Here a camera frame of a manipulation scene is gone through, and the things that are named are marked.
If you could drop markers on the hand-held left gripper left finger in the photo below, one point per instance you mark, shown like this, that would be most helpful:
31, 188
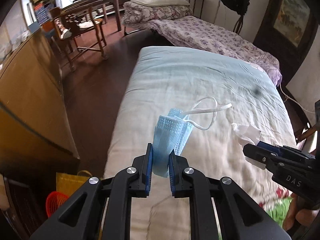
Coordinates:
149, 170

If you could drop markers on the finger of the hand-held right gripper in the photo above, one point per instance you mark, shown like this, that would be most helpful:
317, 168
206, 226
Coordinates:
268, 146
255, 153

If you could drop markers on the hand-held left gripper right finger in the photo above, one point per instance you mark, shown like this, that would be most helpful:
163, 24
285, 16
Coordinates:
172, 175

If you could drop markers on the white tissue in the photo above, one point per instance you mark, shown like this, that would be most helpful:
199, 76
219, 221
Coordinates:
246, 133

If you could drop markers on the blue face mask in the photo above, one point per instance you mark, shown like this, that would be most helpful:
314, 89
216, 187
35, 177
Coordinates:
167, 135

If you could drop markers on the yellow bag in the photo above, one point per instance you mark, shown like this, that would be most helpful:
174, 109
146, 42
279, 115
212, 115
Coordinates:
67, 182

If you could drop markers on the person's right hand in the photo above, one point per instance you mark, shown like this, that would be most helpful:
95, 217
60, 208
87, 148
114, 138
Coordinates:
297, 217

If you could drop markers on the purple floral bed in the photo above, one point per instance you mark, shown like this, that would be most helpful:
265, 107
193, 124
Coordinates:
212, 35

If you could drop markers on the black coat rack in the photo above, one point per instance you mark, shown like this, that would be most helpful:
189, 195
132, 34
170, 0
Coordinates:
238, 25

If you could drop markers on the framed landscape painting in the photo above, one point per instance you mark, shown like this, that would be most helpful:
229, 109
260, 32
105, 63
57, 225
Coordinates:
290, 15

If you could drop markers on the wooden cabinet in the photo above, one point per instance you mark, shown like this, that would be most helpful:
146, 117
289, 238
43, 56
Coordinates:
30, 92

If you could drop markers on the folded floral quilt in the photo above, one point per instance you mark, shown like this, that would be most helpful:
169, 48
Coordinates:
160, 12

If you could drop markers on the black metal headboard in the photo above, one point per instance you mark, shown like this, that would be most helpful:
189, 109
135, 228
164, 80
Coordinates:
197, 5

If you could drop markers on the wooden chair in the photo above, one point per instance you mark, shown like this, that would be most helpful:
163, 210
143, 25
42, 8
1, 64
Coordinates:
72, 17

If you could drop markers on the blue-grey box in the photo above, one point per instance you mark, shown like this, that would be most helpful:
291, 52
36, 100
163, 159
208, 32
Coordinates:
34, 27

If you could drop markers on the glass display case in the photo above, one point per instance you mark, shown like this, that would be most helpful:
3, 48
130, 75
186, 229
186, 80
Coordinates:
10, 35

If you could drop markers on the cluttered bookshelf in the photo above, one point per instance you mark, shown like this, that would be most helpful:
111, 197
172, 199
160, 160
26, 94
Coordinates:
42, 7

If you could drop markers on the curved wooden chair frame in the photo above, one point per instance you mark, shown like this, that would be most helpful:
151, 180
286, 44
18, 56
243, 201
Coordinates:
310, 130

